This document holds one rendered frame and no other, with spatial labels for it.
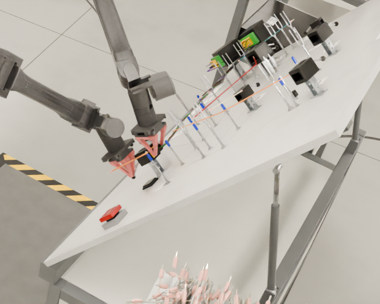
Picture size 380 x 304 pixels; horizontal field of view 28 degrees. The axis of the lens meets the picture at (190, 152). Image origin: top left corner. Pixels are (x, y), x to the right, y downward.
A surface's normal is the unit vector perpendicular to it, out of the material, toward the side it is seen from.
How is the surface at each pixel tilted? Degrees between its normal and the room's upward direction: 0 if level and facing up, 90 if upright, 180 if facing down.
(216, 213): 0
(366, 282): 0
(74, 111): 76
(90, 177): 0
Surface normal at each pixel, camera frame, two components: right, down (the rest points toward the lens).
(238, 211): 0.23, -0.76
